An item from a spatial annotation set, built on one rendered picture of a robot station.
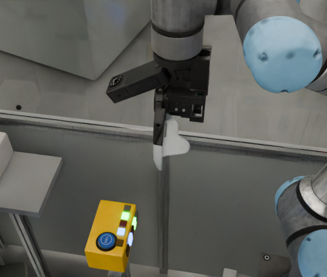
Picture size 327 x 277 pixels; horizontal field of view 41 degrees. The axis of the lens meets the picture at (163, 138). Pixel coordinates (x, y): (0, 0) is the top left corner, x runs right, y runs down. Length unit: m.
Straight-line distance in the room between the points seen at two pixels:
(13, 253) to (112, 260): 1.36
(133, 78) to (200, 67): 0.11
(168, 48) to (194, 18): 0.06
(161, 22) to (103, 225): 0.69
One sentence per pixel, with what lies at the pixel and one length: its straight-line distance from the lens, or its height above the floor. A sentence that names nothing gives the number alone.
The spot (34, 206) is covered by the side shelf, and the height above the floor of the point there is 0.86.
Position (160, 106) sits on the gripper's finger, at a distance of 0.68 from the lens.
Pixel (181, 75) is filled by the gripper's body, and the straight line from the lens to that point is 0.67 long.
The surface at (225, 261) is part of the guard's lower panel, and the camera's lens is 2.10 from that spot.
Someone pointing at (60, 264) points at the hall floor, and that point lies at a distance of 2.37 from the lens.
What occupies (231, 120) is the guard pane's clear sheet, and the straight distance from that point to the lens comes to 1.40.
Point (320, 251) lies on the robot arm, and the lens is 0.96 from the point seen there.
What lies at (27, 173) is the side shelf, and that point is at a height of 0.86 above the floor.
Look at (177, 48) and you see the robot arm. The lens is 0.62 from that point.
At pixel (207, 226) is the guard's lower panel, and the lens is 1.86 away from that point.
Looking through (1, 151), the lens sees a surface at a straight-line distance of 1.59.
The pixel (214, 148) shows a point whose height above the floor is 0.98.
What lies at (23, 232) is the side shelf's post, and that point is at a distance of 1.88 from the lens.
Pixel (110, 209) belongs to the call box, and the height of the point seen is 1.07.
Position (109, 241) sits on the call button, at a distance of 1.14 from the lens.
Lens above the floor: 2.06
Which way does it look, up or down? 47 degrees down
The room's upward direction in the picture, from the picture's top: straight up
